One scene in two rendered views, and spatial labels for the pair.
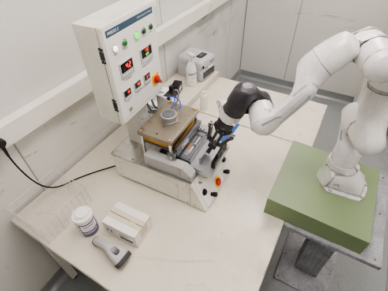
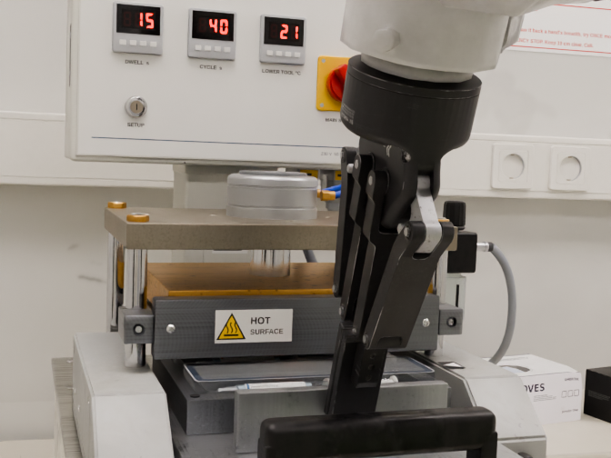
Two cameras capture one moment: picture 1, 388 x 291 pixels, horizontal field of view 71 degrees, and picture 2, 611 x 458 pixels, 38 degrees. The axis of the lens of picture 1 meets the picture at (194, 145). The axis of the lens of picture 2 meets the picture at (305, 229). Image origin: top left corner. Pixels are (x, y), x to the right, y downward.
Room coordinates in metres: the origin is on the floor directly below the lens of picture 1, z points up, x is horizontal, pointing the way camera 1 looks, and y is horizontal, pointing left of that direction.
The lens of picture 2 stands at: (0.47, -0.45, 1.16)
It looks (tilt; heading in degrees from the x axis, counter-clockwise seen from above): 5 degrees down; 44
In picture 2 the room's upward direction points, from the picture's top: 2 degrees clockwise
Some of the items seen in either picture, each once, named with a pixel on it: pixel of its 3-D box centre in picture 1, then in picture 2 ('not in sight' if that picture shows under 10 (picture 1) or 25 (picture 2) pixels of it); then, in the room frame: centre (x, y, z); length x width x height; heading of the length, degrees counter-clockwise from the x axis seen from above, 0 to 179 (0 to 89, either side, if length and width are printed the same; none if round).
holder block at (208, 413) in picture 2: (184, 144); (291, 381); (0.97, 0.05, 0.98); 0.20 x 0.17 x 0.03; 152
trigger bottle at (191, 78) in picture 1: (191, 68); not in sight; (1.84, 0.00, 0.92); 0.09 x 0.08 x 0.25; 33
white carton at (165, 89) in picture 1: (159, 100); (494, 392); (1.59, 0.24, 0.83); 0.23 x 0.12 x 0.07; 161
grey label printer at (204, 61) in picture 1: (196, 63); not in sight; (2.00, -0.04, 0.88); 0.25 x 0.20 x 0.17; 53
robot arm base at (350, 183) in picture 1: (346, 173); not in sight; (0.80, -0.70, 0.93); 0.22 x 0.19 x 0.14; 55
